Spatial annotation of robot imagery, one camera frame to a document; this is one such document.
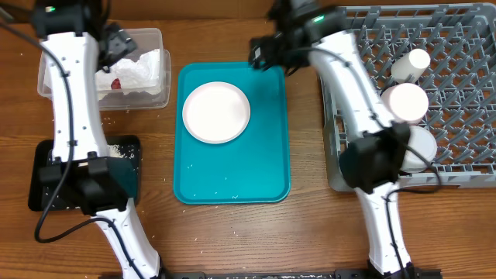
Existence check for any white napkin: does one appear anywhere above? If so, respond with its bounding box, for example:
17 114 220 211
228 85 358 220
95 49 162 95

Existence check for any red snack wrapper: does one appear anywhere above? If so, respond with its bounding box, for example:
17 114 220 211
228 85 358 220
111 78 121 90

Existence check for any large white plate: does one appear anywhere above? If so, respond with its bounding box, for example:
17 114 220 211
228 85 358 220
182 81 251 144

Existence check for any white cup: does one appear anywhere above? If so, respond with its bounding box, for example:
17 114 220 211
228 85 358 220
391 49 431 83

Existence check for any grey bowl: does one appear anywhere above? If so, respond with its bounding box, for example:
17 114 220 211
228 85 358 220
401 126 437 174

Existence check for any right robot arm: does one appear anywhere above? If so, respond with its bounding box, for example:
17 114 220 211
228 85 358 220
249 0 415 278

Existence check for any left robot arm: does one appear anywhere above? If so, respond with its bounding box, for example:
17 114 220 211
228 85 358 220
32 0 167 278

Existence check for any clear plastic waste bin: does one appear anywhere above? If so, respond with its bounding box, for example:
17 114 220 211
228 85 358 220
41 24 171 116

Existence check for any pile of rice waste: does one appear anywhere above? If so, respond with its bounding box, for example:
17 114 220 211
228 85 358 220
42 143 136 202

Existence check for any grey dishwasher rack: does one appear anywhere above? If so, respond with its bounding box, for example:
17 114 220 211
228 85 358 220
343 3 495 188

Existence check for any black plastic tray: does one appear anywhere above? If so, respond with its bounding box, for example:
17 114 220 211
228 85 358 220
28 135 142 212

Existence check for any teal serving tray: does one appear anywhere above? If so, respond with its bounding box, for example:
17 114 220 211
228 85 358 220
173 62 291 205

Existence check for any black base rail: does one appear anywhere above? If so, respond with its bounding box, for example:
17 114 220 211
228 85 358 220
156 267 443 279

